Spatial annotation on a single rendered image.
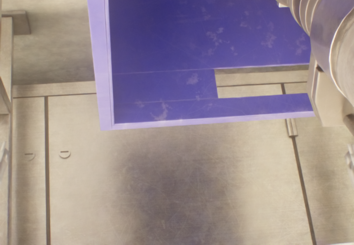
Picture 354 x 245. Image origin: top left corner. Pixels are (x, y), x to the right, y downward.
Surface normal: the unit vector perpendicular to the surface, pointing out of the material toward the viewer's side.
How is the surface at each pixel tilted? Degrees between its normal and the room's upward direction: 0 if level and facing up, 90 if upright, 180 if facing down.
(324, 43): 90
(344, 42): 100
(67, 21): 0
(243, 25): 90
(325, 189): 90
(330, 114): 35
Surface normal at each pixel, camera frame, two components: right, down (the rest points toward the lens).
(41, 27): 0.11, 0.90
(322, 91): 0.13, 0.49
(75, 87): 0.08, -0.43
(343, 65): -0.99, 0.03
